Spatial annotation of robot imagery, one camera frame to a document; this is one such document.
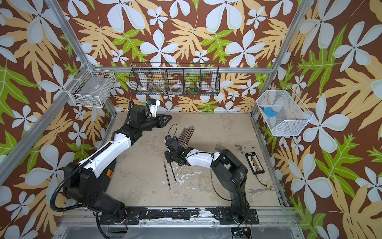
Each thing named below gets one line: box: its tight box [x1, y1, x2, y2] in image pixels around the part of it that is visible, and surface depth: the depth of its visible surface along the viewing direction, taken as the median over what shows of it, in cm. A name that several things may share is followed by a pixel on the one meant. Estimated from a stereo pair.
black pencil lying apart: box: [163, 161, 172, 192], surface depth 88 cm
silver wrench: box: [248, 186, 276, 195], surface depth 84 cm
